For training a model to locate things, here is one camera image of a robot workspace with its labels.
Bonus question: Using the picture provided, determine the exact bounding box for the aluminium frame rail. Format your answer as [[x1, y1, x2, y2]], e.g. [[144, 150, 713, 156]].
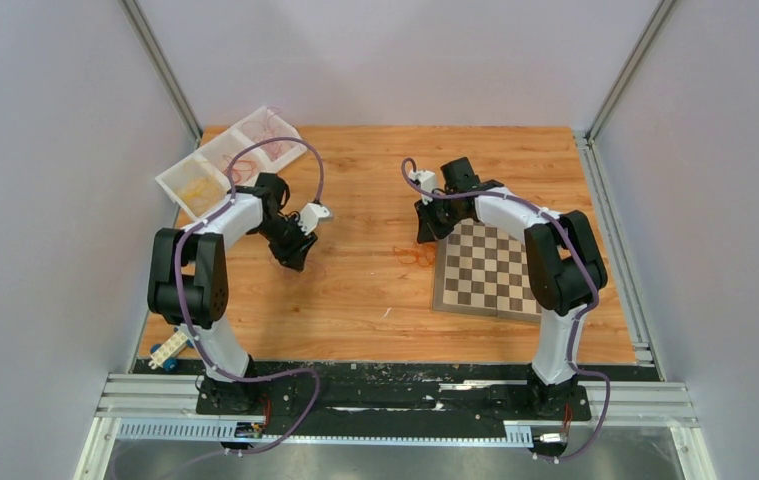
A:
[[96, 374, 699, 447]]

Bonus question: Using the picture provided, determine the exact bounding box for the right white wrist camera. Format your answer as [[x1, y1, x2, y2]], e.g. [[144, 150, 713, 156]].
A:
[[407, 170, 439, 205]]

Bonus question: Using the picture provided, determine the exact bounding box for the wooden chessboard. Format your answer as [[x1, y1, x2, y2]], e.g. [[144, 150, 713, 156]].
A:
[[432, 220, 541, 324]]

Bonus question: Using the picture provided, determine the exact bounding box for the purple thin cable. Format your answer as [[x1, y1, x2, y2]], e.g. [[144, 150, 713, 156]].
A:
[[249, 109, 297, 160]]

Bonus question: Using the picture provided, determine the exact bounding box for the white three-compartment tray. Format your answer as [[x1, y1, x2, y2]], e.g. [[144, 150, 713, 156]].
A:
[[155, 106, 308, 220]]

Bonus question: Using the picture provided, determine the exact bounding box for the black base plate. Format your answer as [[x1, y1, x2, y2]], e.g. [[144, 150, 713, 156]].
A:
[[133, 358, 662, 440]]

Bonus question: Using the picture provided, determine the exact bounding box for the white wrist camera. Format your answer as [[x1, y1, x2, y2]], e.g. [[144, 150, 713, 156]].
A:
[[298, 202, 333, 235], [407, 170, 439, 205]]

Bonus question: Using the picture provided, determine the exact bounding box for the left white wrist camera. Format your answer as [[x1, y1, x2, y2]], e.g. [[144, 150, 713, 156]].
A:
[[298, 202, 333, 235]]

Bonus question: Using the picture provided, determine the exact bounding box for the white blue toy car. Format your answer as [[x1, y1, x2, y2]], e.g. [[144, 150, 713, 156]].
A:
[[147, 329, 193, 373]]

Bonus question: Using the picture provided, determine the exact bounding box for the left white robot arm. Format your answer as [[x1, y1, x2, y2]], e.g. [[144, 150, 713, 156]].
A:
[[147, 173, 332, 414]]

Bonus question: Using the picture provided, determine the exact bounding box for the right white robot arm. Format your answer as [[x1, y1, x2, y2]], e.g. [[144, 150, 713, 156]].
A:
[[401, 157, 608, 418]]

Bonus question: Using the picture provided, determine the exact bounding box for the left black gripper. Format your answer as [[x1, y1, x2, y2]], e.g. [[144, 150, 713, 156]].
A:
[[253, 214, 318, 274]]

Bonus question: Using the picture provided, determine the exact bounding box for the orange cable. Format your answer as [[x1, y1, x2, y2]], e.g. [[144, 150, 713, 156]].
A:
[[392, 241, 440, 270], [219, 153, 260, 187]]

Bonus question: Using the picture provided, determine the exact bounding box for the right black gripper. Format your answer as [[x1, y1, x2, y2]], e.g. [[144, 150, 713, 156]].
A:
[[415, 192, 467, 244]]

